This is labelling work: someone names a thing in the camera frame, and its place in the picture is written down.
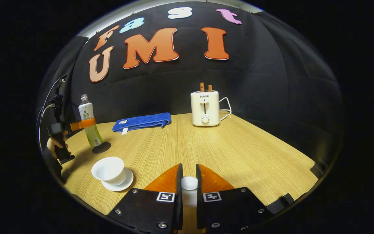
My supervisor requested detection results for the white saucer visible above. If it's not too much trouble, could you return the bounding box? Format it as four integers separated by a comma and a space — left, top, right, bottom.
101, 168, 134, 192

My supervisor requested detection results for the black table clamp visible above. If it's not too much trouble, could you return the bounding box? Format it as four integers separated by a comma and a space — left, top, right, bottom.
267, 193, 294, 215
310, 162, 325, 177

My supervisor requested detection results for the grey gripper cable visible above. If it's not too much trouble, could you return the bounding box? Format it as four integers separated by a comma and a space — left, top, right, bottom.
37, 75, 67, 153

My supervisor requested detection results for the white teacup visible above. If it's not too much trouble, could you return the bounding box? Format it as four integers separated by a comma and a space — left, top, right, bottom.
91, 157, 126, 186

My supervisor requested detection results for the white toaster cable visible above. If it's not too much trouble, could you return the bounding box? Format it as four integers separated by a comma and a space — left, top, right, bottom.
219, 97, 232, 121

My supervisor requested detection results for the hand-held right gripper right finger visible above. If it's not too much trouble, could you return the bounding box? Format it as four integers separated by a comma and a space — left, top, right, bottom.
196, 163, 272, 233

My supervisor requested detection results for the clear green-label water bottle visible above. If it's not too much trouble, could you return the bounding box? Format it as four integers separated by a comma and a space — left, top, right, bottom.
78, 94, 103, 147

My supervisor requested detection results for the blue folded towel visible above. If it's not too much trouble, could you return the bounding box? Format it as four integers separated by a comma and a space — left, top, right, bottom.
112, 112, 172, 135

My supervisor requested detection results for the cream toaster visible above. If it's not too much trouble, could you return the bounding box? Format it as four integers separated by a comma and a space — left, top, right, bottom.
190, 90, 220, 127

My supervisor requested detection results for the dark round coaster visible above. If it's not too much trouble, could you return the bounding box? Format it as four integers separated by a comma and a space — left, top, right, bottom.
92, 142, 112, 154

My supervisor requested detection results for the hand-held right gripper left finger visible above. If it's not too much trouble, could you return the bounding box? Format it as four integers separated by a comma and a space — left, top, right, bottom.
107, 163, 183, 234

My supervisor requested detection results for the white teacup lid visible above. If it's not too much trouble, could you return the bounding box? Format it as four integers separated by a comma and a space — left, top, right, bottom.
181, 176, 198, 208

